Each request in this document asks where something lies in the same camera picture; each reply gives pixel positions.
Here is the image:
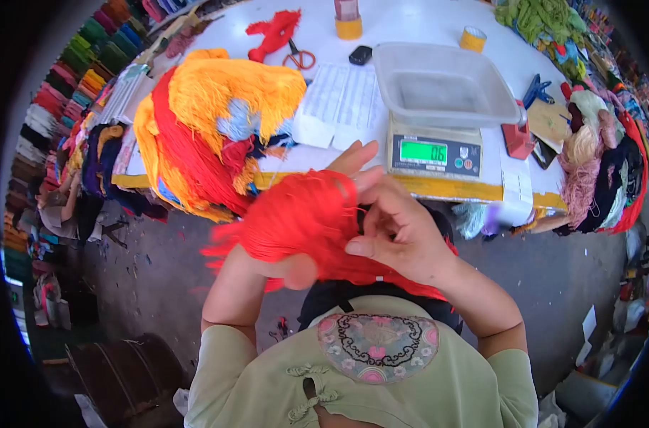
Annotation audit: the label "person's right hand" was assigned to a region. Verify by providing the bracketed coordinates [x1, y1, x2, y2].
[345, 175, 460, 287]

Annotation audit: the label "person's left hand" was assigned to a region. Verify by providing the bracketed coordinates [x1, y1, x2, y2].
[249, 140, 385, 292]

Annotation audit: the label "person's left fingers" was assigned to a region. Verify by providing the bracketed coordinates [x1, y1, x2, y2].
[327, 140, 385, 194]

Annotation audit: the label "person's left thumb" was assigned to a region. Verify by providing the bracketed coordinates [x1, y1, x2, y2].
[279, 254, 321, 292]

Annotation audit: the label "person's right thumb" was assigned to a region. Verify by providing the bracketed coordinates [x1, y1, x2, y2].
[345, 231, 406, 260]

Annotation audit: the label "person's right fingers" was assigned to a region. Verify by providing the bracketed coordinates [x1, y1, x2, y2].
[356, 175, 417, 241]

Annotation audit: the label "red yarn skein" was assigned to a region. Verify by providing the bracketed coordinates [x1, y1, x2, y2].
[200, 168, 459, 301]

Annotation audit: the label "white label sheets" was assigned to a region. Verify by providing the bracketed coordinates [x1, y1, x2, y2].
[292, 62, 385, 152]

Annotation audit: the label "digital weighing scale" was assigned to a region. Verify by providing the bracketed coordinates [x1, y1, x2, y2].
[386, 109, 484, 183]

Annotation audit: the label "pale blue yarn tuft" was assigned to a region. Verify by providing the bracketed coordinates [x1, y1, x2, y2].
[452, 201, 501, 240]

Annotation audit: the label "clear plastic tub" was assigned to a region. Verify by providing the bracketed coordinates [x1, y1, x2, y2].
[372, 42, 524, 130]

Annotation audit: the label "yellow tape roll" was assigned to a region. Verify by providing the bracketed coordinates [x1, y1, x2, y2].
[459, 26, 488, 54]
[334, 16, 364, 41]

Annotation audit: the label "white label strip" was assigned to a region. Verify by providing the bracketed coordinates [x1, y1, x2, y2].
[497, 154, 534, 228]

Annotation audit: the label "red tape dispenser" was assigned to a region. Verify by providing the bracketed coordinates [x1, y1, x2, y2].
[501, 101, 535, 161]

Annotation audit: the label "small red yarn bundle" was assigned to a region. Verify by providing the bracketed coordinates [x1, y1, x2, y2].
[245, 9, 303, 64]

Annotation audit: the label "pink clear cup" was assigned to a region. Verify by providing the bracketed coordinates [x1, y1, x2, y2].
[333, 0, 360, 22]

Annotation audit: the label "person's body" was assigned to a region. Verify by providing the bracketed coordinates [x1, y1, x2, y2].
[183, 295, 539, 428]

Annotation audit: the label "pile of orange red yarn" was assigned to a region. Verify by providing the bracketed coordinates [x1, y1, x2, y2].
[133, 48, 309, 223]

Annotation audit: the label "brown cardboard piece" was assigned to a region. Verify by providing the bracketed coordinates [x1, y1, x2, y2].
[527, 98, 572, 146]

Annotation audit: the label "blue plastic clamp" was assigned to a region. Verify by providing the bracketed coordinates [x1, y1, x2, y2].
[522, 74, 556, 111]

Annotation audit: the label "dark brown stool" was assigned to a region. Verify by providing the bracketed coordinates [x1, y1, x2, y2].
[65, 333, 190, 426]

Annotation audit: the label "heap of mixed yarn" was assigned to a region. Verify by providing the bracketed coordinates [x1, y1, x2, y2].
[552, 80, 649, 237]

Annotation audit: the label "dark purple yarn bundle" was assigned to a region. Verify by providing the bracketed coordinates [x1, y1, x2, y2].
[80, 123, 170, 221]

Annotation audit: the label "pile of green yarn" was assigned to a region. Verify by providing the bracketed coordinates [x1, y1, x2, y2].
[494, 0, 588, 81]

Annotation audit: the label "stack of white papers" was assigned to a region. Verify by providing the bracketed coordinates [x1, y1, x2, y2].
[96, 64, 157, 127]

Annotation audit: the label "full yarn shelf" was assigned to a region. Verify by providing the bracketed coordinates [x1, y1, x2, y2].
[2, 0, 197, 279]

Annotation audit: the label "orange handled scissors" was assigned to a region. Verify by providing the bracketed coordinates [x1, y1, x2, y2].
[282, 39, 317, 71]

